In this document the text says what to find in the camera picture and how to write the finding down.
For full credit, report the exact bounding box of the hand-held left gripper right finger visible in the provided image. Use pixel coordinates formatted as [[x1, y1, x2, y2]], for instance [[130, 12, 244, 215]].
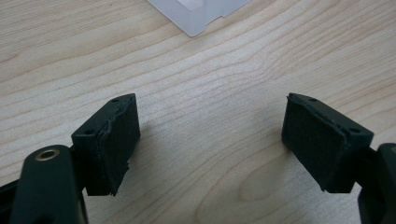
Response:
[[281, 91, 375, 194]]

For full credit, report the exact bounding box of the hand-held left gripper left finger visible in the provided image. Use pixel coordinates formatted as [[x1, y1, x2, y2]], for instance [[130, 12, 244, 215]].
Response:
[[70, 92, 142, 197]]

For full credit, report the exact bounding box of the clear plastic box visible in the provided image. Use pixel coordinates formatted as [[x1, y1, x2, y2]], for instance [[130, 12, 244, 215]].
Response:
[[146, 0, 252, 38]]

